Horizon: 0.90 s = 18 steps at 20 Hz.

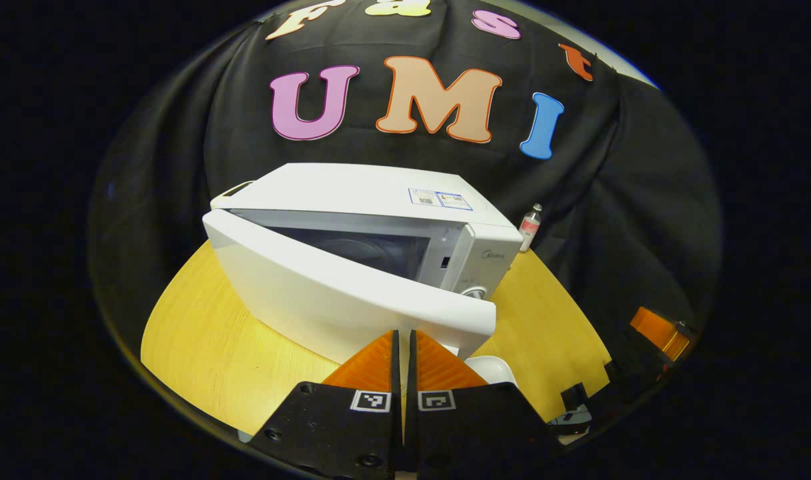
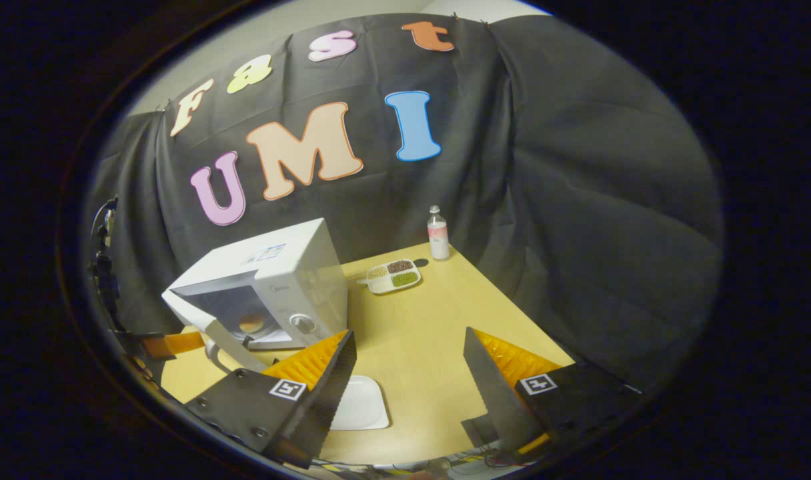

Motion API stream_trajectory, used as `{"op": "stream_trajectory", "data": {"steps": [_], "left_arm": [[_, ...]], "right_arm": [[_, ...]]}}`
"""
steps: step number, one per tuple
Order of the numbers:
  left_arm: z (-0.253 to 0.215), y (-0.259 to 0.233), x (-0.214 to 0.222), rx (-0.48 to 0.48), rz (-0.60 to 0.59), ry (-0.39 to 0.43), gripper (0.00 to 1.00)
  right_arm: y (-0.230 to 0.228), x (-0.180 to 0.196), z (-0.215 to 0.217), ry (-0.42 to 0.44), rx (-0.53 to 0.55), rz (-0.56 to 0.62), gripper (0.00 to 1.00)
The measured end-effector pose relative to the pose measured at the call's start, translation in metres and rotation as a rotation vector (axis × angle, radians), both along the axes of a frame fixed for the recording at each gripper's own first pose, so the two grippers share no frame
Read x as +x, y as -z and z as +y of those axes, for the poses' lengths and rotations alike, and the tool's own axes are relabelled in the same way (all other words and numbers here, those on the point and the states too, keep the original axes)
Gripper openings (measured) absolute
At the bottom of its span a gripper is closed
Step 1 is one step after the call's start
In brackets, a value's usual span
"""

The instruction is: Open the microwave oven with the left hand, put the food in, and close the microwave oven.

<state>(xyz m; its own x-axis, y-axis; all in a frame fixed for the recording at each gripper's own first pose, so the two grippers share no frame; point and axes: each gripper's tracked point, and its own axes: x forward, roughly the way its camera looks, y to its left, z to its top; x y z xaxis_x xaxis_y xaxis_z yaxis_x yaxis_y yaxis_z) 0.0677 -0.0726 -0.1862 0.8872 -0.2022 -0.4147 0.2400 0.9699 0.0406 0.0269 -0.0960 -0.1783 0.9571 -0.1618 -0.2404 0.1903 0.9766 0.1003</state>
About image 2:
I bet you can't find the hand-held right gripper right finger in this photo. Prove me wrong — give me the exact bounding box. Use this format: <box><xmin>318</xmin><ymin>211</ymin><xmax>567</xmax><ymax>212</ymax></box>
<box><xmin>464</xmin><ymin>326</ymin><xmax>643</xmax><ymax>467</ymax></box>

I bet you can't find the black backdrop cloth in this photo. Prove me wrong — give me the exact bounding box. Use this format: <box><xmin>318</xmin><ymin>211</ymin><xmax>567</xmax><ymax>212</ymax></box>
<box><xmin>89</xmin><ymin>13</ymin><xmax>724</xmax><ymax>394</ymax></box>

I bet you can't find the white divided dish of beans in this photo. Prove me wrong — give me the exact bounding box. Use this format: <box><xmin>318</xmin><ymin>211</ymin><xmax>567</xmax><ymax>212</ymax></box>
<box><xmin>357</xmin><ymin>259</ymin><xmax>422</xmax><ymax>295</ymax></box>

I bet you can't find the white microwave oven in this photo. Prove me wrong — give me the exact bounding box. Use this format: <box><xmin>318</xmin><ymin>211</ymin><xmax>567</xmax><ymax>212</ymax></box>
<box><xmin>162</xmin><ymin>217</ymin><xmax>349</xmax><ymax>375</ymax></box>

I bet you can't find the clear bottle with pink label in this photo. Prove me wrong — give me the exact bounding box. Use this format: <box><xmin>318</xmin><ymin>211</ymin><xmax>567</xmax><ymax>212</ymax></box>
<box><xmin>427</xmin><ymin>205</ymin><xmax>451</xmax><ymax>261</ymax></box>

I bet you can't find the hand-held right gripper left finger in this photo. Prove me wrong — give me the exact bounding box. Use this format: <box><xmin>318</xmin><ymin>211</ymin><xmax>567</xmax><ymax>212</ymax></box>
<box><xmin>184</xmin><ymin>329</ymin><xmax>357</xmax><ymax>469</ymax></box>

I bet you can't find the white square plate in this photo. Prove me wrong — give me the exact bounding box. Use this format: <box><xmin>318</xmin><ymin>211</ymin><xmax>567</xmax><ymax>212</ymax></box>
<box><xmin>329</xmin><ymin>375</ymin><xmax>390</xmax><ymax>431</ymax></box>

